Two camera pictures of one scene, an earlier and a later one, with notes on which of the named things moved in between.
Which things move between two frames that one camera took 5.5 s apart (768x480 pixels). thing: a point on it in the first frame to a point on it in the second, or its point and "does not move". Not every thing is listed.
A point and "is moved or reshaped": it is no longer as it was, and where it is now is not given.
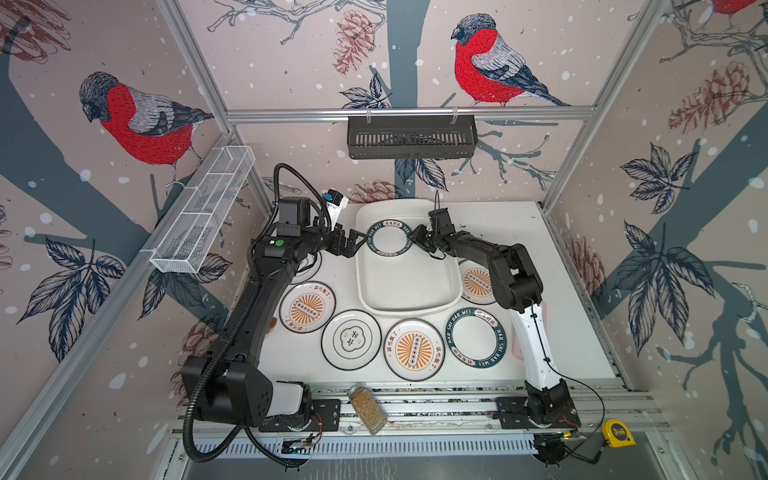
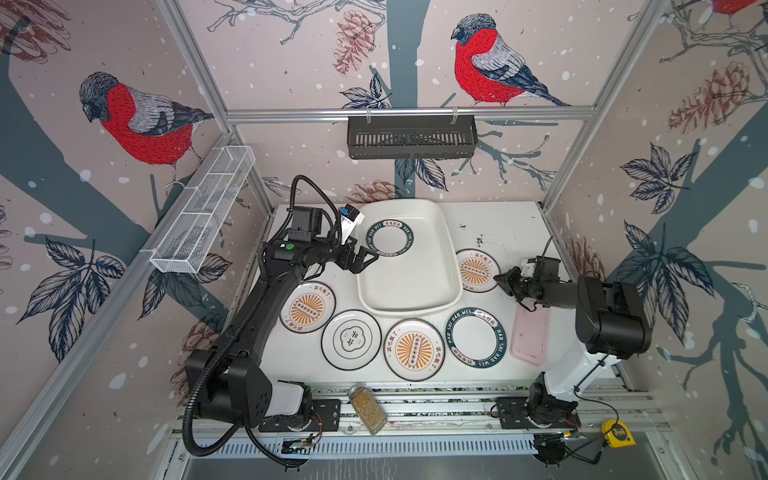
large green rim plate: (476, 337) does not move
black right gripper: (419, 236) to (509, 281)
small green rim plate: (389, 238) does not move
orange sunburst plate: (477, 288) is moved or reshaped
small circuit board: (297, 447) does not move
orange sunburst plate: (414, 349) does not move
